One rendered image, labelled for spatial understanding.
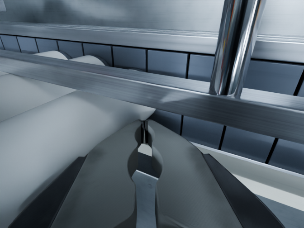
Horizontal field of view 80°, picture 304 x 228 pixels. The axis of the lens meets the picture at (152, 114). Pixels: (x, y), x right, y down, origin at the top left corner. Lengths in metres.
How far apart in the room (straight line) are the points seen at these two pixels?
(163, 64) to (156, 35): 0.02
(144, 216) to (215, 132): 0.19
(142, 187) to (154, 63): 0.17
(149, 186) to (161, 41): 0.18
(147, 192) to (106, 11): 0.24
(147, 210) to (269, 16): 0.27
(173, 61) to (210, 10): 0.06
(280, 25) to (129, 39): 0.13
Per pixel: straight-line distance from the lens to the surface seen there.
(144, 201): 0.29
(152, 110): 0.17
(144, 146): 0.17
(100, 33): 0.20
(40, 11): 0.35
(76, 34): 0.22
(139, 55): 0.17
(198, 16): 0.20
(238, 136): 0.17
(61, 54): 0.23
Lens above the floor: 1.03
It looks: 51 degrees down
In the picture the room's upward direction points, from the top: 133 degrees counter-clockwise
